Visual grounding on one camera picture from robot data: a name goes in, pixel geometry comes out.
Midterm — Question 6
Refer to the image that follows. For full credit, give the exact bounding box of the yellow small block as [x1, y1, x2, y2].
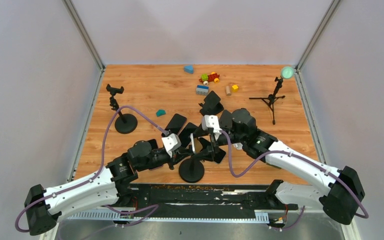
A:
[231, 84, 239, 93]

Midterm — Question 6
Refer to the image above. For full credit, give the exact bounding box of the blue triangular block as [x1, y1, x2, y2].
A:
[183, 65, 195, 74]

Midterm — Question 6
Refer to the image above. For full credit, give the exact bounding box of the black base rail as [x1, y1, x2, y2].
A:
[66, 182, 299, 223]

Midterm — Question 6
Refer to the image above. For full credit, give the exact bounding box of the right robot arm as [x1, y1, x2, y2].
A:
[189, 108, 369, 225]

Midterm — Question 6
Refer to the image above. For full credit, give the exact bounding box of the teal smartphone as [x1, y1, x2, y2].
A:
[197, 137, 226, 164]

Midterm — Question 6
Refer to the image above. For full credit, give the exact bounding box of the black folding phone stand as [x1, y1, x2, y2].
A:
[198, 90, 224, 116]

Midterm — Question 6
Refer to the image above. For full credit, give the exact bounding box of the black mini tripod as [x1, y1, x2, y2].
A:
[248, 77, 286, 125]

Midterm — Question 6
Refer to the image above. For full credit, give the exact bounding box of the pink phone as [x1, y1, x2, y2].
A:
[164, 113, 187, 134]

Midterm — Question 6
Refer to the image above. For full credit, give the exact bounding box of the wooden cylinder block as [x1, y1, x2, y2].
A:
[225, 85, 232, 96]

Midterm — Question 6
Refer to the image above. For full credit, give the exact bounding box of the green ball on tripod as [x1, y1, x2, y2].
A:
[280, 66, 296, 80]

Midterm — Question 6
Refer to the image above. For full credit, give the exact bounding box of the blue white block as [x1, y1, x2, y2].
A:
[195, 85, 210, 96]

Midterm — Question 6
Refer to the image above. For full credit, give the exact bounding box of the black round-base clamp stand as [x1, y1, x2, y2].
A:
[105, 83, 139, 135]

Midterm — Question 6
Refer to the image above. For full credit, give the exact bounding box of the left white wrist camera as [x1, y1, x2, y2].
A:
[161, 133, 181, 158]

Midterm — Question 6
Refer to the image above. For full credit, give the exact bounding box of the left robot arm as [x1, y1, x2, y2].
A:
[15, 134, 219, 236]

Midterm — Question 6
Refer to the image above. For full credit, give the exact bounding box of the grey round phone stand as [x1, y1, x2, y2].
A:
[218, 109, 233, 130]

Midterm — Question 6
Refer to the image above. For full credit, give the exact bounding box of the purple phone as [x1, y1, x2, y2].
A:
[147, 139, 159, 150]

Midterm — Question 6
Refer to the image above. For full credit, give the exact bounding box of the teal small block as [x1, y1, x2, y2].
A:
[155, 109, 167, 117]

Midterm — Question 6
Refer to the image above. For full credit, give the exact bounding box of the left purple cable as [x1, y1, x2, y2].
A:
[15, 105, 171, 233]

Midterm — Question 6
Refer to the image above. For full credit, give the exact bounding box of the tall black round-base stand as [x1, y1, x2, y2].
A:
[178, 146, 215, 183]

